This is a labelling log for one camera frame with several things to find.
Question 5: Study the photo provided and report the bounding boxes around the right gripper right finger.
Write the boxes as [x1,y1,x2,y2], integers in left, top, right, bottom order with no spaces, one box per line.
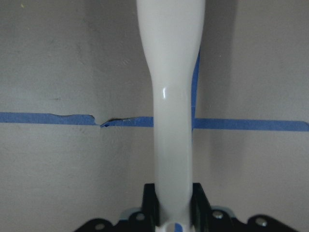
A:
[191,183,211,230]

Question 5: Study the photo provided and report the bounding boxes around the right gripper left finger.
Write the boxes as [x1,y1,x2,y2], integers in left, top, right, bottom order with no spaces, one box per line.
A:
[142,184,160,227]

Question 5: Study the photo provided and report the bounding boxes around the beige hand brush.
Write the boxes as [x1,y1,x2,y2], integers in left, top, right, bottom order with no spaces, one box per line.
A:
[136,0,205,232]

